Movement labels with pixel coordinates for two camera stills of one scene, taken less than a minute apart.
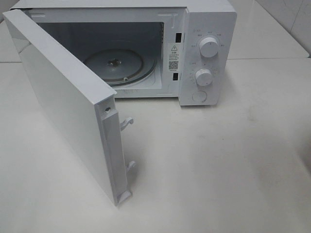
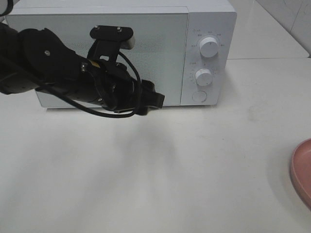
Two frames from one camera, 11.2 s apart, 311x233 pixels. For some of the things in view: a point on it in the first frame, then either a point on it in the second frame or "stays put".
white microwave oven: [146, 49] stays put
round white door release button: [199, 96] stays put
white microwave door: [89, 106] → [161, 46]
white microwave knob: [203, 77] stays put
